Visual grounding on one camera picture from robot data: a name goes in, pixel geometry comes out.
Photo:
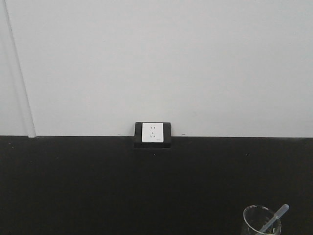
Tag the white wall power socket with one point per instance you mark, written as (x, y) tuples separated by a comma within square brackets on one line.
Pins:
[(152, 132)]

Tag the clear plastic pipette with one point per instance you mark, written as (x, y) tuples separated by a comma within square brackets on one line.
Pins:
[(276, 215)]

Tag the clear glass beaker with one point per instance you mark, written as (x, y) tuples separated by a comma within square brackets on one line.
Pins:
[(255, 217)]

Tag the black socket housing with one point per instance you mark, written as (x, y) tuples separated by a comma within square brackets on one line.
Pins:
[(139, 144)]

